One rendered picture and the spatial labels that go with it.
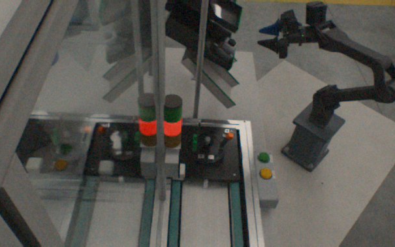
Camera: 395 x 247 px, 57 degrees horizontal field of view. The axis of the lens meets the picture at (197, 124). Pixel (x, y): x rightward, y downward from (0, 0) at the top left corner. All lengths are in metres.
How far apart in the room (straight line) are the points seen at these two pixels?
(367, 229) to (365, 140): 0.94
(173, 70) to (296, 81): 0.61
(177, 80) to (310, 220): 0.87
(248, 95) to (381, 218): 1.31
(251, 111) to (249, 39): 1.98
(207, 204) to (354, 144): 0.72
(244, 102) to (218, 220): 0.64
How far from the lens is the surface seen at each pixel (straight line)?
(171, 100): 0.89
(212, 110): 1.64
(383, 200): 2.72
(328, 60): 3.58
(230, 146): 1.37
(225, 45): 1.33
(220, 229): 1.26
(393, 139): 1.80
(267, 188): 1.31
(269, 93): 1.77
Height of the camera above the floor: 2.05
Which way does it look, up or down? 49 degrees down
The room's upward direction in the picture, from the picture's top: 5 degrees clockwise
